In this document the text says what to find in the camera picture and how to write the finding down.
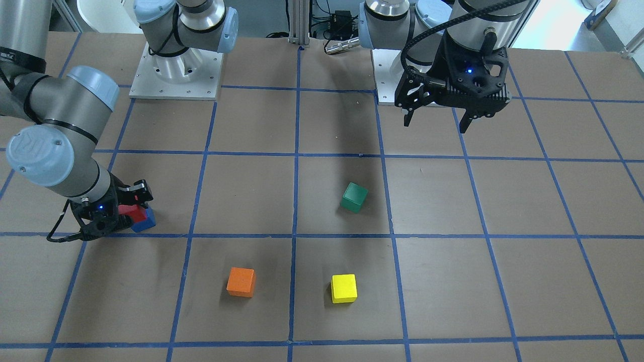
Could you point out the aluminium frame post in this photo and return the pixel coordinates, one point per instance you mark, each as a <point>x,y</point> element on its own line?
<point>299,21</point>

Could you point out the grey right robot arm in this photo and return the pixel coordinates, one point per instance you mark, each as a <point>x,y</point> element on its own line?
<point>69,114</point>

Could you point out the blue wooden block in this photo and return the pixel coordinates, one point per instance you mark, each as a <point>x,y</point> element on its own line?
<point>147,223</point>

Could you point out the green wooden block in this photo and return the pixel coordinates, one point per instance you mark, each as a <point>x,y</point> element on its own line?
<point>354,197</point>

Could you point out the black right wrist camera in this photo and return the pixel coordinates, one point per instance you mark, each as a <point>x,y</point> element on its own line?
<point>95,221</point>

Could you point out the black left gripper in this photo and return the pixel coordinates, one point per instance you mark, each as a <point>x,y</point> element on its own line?
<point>446,64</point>

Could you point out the red wooden block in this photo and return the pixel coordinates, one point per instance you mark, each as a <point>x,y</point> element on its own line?
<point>137,213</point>

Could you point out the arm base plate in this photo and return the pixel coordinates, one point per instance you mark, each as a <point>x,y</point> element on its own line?
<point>194,75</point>
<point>387,71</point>

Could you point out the yellow wooden block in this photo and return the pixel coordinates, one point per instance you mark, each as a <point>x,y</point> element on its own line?
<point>344,288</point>

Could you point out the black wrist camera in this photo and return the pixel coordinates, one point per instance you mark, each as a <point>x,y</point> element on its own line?
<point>476,82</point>
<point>95,221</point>

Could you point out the orange wooden block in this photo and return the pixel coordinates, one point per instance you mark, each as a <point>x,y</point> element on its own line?
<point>241,282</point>

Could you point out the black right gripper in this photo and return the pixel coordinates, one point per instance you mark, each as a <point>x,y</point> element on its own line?
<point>122,200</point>

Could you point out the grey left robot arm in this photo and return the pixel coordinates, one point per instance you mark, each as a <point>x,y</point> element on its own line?
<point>416,29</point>

